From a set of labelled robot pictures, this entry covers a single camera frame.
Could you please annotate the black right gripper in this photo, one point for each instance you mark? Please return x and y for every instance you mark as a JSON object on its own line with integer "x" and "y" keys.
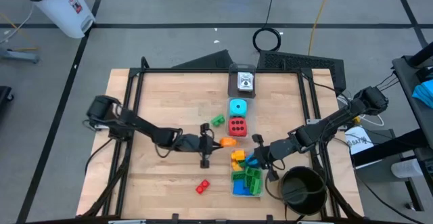
{"x": 272, "y": 175}

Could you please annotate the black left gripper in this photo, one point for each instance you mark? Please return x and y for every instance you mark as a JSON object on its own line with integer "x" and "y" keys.
{"x": 204, "y": 163}

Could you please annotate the small blue toy block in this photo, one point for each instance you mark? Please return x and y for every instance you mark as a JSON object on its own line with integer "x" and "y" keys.
{"x": 252, "y": 159}

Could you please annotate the orange toy block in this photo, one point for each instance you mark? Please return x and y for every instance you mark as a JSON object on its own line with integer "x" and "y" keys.
{"x": 228, "y": 142}

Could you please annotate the green toy block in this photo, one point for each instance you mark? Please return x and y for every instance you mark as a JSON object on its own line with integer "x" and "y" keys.
{"x": 253, "y": 173}
{"x": 238, "y": 175}
{"x": 256, "y": 185}

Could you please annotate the yellow toy block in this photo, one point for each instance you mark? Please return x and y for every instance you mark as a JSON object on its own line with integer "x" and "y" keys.
{"x": 236, "y": 166}
{"x": 238, "y": 155}

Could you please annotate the red foam die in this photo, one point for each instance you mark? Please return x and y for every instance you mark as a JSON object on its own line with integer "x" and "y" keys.
{"x": 237, "y": 127}

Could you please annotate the large blue toy block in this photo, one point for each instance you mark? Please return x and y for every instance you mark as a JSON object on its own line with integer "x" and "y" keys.
{"x": 241, "y": 187}

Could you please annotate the teal foam die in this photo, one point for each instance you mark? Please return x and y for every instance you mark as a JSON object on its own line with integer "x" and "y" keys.
{"x": 237, "y": 112}

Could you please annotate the white playing card pack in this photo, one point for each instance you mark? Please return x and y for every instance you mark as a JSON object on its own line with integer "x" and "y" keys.
{"x": 245, "y": 82}

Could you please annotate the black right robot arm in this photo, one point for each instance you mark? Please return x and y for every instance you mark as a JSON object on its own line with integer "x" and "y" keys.
{"x": 324, "y": 124}

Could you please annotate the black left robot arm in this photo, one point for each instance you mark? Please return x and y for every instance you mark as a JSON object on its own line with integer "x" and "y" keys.
{"x": 142, "y": 126}

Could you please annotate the green studded brick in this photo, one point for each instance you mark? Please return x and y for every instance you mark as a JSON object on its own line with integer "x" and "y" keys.
{"x": 218, "y": 120}

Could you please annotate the red two-stud toy block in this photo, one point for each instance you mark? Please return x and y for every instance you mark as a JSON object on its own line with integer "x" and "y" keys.
{"x": 202, "y": 186}

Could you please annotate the black bucket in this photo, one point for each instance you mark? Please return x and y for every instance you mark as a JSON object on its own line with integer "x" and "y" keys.
{"x": 302, "y": 183}

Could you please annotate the black table clamp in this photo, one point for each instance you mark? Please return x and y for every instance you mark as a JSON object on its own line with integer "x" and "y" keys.
{"x": 269, "y": 218}
{"x": 175, "y": 218}

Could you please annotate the dark grey panel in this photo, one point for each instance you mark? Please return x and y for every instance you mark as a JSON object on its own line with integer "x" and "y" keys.
{"x": 209, "y": 61}

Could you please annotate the white printed label bag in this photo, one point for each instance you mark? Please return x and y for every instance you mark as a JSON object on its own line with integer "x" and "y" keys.
{"x": 358, "y": 139}

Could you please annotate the black perforated panel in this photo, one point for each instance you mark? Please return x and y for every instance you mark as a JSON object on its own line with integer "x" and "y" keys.
{"x": 301, "y": 65}

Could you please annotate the clear plastic bottle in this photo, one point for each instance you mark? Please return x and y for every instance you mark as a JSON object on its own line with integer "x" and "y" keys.
{"x": 407, "y": 168}

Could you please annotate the black side cart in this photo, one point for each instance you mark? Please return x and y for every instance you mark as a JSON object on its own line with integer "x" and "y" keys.
{"x": 411, "y": 115}

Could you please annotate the blue cloth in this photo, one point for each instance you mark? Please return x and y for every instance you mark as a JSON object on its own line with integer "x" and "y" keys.
{"x": 424, "y": 93}

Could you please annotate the white pedal trash bin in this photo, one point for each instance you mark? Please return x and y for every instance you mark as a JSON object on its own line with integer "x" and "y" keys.
{"x": 57, "y": 7}

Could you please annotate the grey stand foot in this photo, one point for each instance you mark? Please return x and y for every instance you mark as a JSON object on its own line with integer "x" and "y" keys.
{"x": 20, "y": 55}

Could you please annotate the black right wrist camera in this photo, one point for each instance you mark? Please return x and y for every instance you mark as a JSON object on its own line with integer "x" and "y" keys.
{"x": 279, "y": 148}

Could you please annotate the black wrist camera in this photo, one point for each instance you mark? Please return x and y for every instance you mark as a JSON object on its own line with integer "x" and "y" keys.
{"x": 279, "y": 148}
{"x": 189, "y": 142}

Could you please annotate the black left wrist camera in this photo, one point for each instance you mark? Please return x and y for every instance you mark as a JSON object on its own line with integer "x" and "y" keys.
{"x": 189, "y": 142}

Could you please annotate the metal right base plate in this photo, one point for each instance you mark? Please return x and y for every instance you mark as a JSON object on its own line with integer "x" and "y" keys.
{"x": 311, "y": 121}

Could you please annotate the metal base plate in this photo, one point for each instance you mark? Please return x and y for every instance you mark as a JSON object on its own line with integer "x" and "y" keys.
{"x": 96, "y": 126}
{"x": 311, "y": 121}

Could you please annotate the black metal table frame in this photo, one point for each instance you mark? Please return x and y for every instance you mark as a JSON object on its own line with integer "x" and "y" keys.
{"x": 216, "y": 70}

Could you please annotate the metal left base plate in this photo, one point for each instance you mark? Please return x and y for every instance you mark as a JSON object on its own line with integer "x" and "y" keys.
{"x": 96, "y": 126}

